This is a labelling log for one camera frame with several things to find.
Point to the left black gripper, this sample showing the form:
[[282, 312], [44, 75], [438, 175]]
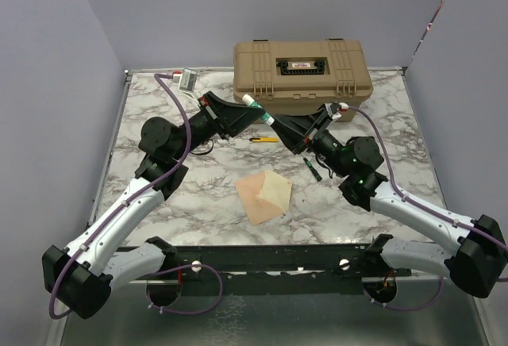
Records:
[[228, 118]]

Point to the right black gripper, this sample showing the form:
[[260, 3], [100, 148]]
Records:
[[300, 131]]

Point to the white green glue stick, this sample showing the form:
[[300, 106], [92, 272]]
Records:
[[250, 102]]

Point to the peach paper envelope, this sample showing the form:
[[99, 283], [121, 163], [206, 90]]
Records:
[[264, 196]]

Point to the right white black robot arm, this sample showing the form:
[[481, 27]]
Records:
[[472, 253]]

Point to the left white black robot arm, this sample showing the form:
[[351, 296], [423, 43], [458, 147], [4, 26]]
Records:
[[83, 274]]

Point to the yellow black pen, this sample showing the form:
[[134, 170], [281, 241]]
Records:
[[264, 140]]

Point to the tan plastic toolbox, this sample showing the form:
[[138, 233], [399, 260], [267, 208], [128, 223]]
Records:
[[297, 77]]

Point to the black green marker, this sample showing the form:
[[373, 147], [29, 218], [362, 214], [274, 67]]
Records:
[[314, 172]]

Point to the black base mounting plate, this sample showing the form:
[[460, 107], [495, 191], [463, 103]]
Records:
[[273, 269]]

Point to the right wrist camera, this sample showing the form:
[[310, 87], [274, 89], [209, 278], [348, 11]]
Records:
[[336, 110]]

